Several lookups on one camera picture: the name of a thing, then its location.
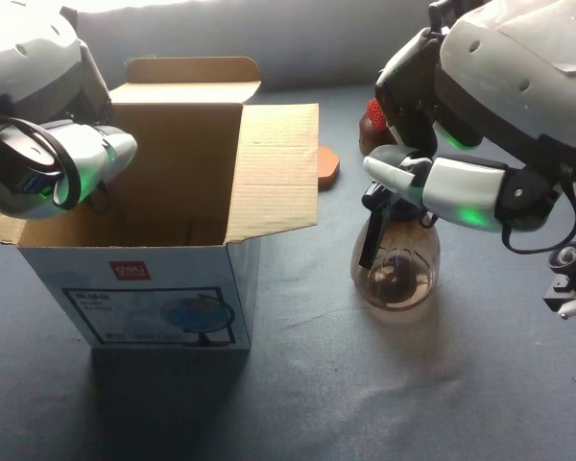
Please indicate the orange octagonal wooden block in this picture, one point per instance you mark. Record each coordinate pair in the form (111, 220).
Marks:
(327, 168)

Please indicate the red toy strawberry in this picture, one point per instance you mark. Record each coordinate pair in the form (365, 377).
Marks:
(375, 113)

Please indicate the brown transparent spray bottle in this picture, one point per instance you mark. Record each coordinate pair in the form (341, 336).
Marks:
(398, 274)

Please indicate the grey backdrop panel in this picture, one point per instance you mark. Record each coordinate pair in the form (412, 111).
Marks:
(269, 33)

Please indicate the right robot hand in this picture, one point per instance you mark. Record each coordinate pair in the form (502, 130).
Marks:
(509, 72)

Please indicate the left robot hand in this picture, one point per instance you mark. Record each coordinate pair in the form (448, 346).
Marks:
(38, 62)

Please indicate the grey table cloth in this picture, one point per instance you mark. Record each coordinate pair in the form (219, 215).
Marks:
(413, 384)

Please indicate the open cardboard box globe print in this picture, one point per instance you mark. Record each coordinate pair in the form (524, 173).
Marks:
(173, 168)

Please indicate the brown wooden block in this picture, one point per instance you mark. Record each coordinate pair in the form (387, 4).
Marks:
(370, 140)

